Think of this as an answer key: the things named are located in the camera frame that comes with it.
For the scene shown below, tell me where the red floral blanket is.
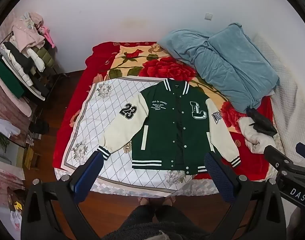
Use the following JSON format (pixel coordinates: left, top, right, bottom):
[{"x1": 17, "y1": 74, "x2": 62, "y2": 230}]
[{"x1": 52, "y1": 41, "x2": 280, "y2": 181}]

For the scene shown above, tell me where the white textured bedspread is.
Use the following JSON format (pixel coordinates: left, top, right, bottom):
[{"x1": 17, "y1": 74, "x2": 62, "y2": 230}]
[{"x1": 252, "y1": 33, "x2": 305, "y2": 161}]

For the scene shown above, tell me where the olive puffer jacket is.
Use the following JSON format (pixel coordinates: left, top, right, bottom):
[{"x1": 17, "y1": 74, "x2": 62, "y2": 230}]
[{"x1": 36, "y1": 46, "x2": 55, "y2": 68}]

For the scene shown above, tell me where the black garment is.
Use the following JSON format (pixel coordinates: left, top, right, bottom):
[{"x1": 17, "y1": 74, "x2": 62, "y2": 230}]
[{"x1": 3, "y1": 41, "x2": 34, "y2": 73}]

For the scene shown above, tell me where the printed plastic bag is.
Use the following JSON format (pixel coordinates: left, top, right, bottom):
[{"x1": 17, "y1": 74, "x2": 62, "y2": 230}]
[{"x1": 7, "y1": 187, "x2": 27, "y2": 231}]

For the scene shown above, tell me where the white diamond-pattern bed sheet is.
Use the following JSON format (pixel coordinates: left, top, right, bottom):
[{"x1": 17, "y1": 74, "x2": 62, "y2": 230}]
[{"x1": 60, "y1": 75, "x2": 193, "y2": 195}]

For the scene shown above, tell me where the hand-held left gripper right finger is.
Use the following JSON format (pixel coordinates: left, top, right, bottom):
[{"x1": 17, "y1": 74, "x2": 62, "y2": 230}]
[{"x1": 204, "y1": 151, "x2": 287, "y2": 240}]

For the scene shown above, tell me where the green and cream varsity jacket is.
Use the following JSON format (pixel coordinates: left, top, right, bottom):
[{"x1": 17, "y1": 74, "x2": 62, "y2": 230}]
[{"x1": 97, "y1": 78, "x2": 242, "y2": 176}]

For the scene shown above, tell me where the black bag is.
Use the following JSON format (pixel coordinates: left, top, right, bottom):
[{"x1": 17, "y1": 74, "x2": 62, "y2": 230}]
[{"x1": 30, "y1": 118, "x2": 50, "y2": 136}]

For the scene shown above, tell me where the yellow stool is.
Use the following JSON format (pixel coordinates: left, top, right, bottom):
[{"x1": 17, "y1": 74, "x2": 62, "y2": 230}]
[{"x1": 23, "y1": 146, "x2": 42, "y2": 170}]

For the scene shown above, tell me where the green garment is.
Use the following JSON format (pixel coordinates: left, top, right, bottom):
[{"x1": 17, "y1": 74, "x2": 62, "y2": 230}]
[{"x1": 0, "y1": 55, "x2": 25, "y2": 99}]

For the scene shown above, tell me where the white crumpled cloth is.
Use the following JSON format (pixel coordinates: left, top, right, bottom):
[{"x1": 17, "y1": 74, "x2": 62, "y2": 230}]
[{"x1": 238, "y1": 117, "x2": 277, "y2": 154}]

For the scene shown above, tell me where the green potted plant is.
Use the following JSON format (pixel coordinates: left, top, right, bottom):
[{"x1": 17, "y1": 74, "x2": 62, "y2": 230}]
[{"x1": 0, "y1": 132, "x2": 10, "y2": 156}]

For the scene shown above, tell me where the quilted mattress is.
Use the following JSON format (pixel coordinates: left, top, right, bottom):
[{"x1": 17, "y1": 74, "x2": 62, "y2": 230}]
[{"x1": 54, "y1": 168, "x2": 223, "y2": 198}]

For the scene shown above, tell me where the white puffer jacket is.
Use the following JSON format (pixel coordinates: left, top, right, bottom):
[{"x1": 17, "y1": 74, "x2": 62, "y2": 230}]
[{"x1": 26, "y1": 47, "x2": 45, "y2": 72}]

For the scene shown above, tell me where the pink jacket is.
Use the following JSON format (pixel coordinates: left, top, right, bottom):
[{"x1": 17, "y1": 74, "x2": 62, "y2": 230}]
[{"x1": 12, "y1": 12, "x2": 47, "y2": 52}]

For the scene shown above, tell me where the blue duvet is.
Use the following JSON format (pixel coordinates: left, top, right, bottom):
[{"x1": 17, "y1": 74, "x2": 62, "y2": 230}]
[{"x1": 157, "y1": 22, "x2": 280, "y2": 113}]

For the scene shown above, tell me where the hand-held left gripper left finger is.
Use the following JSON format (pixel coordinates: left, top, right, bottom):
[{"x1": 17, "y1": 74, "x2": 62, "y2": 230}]
[{"x1": 21, "y1": 151, "x2": 105, "y2": 240}]

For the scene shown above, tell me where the metal clothes rack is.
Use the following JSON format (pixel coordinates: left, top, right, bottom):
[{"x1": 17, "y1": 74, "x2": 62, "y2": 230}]
[{"x1": 24, "y1": 64, "x2": 68, "y2": 106}]

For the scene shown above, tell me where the white folded cloth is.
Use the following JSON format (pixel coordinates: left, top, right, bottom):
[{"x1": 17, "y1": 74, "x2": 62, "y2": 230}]
[{"x1": 0, "y1": 117, "x2": 21, "y2": 138}]

